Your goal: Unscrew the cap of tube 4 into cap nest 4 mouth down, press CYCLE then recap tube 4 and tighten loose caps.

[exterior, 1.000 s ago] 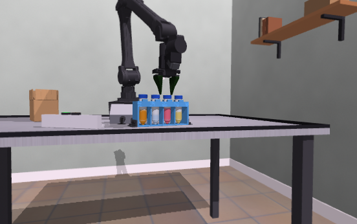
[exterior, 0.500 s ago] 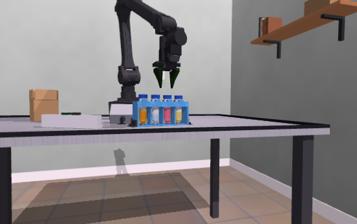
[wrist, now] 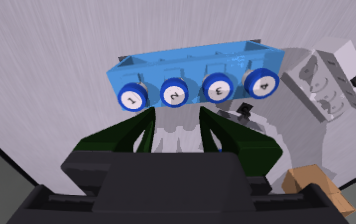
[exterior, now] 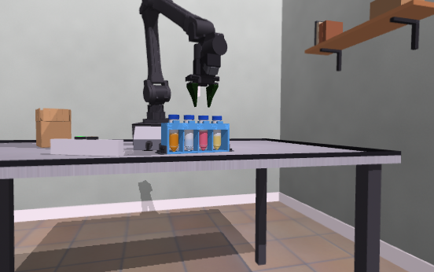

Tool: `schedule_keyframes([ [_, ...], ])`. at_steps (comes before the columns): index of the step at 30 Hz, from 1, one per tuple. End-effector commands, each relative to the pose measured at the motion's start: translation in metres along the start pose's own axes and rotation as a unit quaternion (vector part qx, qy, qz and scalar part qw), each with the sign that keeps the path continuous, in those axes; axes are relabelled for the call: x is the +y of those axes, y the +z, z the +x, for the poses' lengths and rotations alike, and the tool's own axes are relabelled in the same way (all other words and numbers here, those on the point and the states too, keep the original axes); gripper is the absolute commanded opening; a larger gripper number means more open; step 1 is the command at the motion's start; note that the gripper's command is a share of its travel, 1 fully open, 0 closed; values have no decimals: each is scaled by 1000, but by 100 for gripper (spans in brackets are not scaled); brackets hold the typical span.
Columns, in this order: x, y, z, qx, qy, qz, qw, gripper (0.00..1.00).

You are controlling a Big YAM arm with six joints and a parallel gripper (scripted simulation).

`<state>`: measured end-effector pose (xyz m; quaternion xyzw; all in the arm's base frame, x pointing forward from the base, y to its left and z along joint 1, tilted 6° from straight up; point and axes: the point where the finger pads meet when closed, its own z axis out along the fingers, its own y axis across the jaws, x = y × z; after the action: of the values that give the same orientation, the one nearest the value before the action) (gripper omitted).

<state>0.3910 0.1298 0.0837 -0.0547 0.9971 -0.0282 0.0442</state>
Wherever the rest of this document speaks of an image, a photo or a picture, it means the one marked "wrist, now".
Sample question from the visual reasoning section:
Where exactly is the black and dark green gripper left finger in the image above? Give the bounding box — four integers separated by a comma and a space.
72, 106, 156, 152

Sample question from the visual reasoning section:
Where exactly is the blue tube rack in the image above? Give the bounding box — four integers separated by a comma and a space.
106, 40, 285, 109

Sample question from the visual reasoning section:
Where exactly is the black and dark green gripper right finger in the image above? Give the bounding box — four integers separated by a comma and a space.
199, 106, 283, 177

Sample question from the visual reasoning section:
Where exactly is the blue screw cap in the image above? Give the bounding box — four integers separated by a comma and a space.
160, 78, 189, 108
244, 68, 279, 99
117, 83, 148, 112
202, 73, 234, 104

